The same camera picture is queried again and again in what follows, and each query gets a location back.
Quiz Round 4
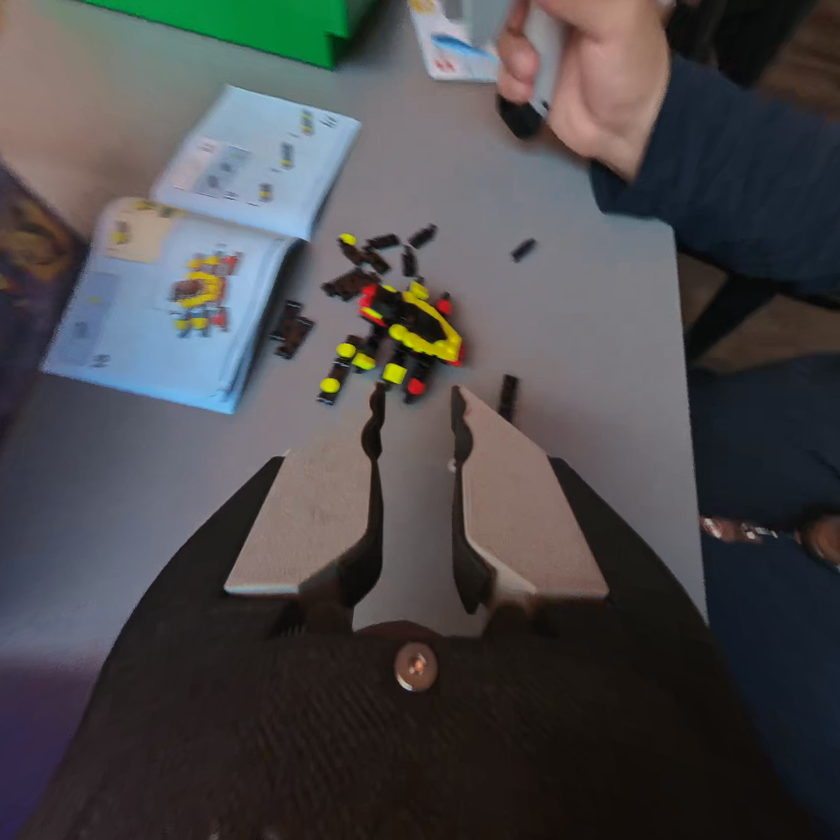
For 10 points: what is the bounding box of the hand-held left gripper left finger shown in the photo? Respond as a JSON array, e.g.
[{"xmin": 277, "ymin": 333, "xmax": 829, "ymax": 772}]
[{"xmin": 223, "ymin": 381, "xmax": 389, "ymax": 616}]

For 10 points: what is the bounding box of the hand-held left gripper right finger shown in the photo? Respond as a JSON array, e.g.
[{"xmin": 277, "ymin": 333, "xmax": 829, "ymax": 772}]
[{"xmin": 449, "ymin": 385, "xmax": 610, "ymax": 616}]

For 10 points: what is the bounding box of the yellow black red lego model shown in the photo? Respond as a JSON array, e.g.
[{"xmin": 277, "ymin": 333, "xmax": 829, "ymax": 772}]
[{"xmin": 356, "ymin": 277, "xmax": 469, "ymax": 405}]

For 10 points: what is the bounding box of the person's right forearm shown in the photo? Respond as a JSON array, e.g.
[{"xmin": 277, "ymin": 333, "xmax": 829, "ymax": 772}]
[{"xmin": 588, "ymin": 54, "xmax": 840, "ymax": 298}]

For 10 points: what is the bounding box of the pile of black lego pieces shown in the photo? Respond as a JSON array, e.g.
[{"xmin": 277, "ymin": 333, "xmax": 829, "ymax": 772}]
[{"xmin": 268, "ymin": 222, "xmax": 439, "ymax": 408}]

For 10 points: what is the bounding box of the open lego instruction booklet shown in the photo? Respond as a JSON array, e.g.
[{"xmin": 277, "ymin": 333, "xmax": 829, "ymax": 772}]
[{"xmin": 39, "ymin": 83, "xmax": 364, "ymax": 416}]

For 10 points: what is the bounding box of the person's right hand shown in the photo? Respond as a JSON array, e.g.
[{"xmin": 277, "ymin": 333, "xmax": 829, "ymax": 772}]
[{"xmin": 495, "ymin": 0, "xmax": 673, "ymax": 183}]

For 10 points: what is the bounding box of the white printed leaflet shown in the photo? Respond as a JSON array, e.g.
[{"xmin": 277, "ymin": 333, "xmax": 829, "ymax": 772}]
[{"xmin": 407, "ymin": 0, "xmax": 504, "ymax": 84}]

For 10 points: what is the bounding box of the person's dark blue clothed lap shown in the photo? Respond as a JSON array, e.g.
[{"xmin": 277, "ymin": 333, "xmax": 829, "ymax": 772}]
[{"xmin": 688, "ymin": 353, "xmax": 840, "ymax": 840}]

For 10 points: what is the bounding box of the green box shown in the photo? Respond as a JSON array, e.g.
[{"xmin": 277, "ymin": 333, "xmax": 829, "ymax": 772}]
[{"xmin": 77, "ymin": 0, "xmax": 383, "ymax": 71}]

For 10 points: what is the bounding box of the badge reel with metal clip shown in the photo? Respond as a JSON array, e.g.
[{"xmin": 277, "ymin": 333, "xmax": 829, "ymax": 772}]
[{"xmin": 699, "ymin": 511, "xmax": 840, "ymax": 567}]

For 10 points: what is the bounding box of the purple printed box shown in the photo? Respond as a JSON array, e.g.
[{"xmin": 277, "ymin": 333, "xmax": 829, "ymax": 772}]
[{"xmin": 0, "ymin": 157, "xmax": 91, "ymax": 448}]

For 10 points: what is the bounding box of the black chair frame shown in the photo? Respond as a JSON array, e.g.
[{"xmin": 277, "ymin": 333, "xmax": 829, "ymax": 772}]
[{"xmin": 684, "ymin": 274, "xmax": 840, "ymax": 363}]

